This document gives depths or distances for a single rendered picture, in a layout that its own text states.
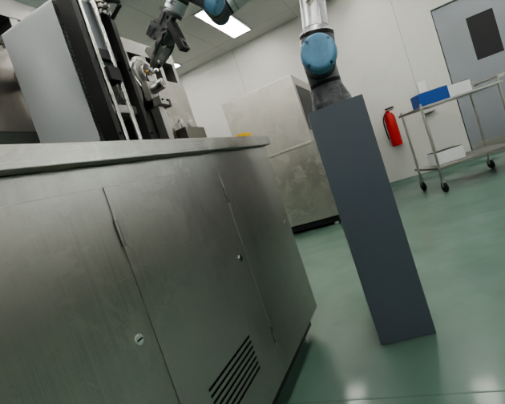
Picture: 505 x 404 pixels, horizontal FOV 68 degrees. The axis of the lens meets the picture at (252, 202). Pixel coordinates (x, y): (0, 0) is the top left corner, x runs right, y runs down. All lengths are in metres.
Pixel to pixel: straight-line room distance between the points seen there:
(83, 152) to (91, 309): 0.27
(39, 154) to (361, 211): 1.06
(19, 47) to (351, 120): 1.11
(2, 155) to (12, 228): 0.11
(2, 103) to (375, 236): 1.35
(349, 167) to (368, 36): 4.62
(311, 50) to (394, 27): 4.63
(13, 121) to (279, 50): 5.02
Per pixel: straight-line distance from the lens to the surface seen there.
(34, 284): 0.65
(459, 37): 5.92
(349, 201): 1.39
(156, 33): 1.55
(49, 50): 1.38
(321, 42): 1.32
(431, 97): 4.29
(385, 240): 1.43
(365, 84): 5.81
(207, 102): 6.52
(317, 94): 1.46
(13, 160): 0.65
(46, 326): 0.65
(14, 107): 1.54
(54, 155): 0.70
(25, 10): 1.82
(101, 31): 1.27
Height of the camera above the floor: 0.74
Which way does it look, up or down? 3 degrees down
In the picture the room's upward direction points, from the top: 18 degrees counter-clockwise
